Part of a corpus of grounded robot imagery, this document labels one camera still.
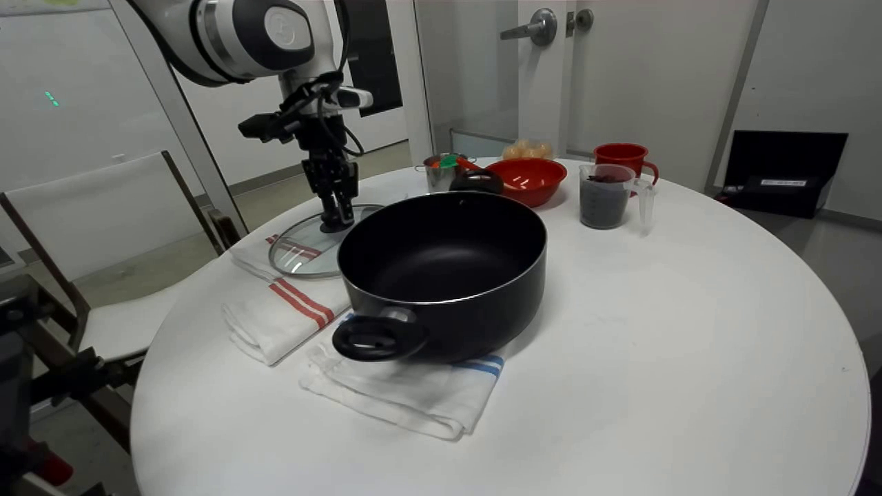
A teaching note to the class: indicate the red bowl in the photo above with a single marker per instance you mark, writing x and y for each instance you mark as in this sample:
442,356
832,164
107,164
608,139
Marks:
530,179

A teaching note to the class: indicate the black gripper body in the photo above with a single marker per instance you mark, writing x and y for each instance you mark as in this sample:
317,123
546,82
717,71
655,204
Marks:
313,120

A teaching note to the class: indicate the black laptop case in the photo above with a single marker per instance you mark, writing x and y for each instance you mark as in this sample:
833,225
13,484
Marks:
782,171

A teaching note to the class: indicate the white chair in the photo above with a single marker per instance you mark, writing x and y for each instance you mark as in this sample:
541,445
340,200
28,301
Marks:
123,244

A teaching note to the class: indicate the black tripod stand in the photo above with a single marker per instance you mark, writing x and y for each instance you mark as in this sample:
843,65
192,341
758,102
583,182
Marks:
38,367

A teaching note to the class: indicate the blue striped white towel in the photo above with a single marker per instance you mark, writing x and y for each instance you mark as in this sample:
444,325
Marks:
428,398

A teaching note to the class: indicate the small white shaker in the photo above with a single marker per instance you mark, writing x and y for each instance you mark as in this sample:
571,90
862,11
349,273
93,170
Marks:
645,196

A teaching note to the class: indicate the grey measuring cup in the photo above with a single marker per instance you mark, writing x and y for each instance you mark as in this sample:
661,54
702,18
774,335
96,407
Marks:
606,193

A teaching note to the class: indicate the glass lid black knob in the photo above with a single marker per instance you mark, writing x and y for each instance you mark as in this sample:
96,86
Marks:
308,248

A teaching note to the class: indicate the beige bread roll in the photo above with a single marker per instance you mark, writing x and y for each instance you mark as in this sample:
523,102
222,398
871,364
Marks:
528,149

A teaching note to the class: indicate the black cooking pot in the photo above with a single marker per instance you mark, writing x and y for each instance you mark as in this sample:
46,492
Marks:
442,277

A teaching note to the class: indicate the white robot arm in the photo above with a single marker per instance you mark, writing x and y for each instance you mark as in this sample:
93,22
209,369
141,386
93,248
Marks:
222,42

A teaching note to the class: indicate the red mug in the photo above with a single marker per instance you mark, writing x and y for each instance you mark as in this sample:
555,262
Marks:
623,160

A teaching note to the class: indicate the red striped white towel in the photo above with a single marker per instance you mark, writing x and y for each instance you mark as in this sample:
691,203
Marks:
273,314

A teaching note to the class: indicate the silver door lever handle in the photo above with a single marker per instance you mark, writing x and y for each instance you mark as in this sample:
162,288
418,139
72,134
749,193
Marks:
541,29

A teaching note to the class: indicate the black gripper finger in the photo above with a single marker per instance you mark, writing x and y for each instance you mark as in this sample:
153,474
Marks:
326,193
349,192

